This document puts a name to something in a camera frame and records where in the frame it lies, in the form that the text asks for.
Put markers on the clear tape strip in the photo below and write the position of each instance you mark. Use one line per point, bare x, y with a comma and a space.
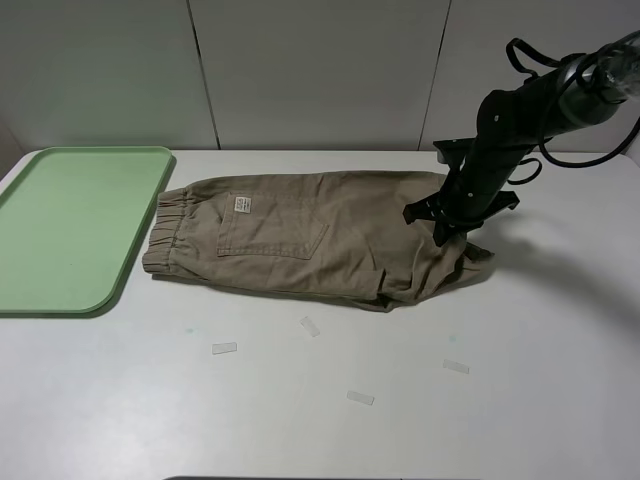
310, 327
456, 366
360, 398
223, 348

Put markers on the khaki shorts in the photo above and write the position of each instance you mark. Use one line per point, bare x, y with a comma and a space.
336, 236

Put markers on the green plastic tray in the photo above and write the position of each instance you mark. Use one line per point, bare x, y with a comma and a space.
70, 222

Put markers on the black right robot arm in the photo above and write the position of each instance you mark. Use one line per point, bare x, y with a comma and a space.
579, 91

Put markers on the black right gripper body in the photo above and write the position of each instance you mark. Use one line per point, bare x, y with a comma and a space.
472, 191

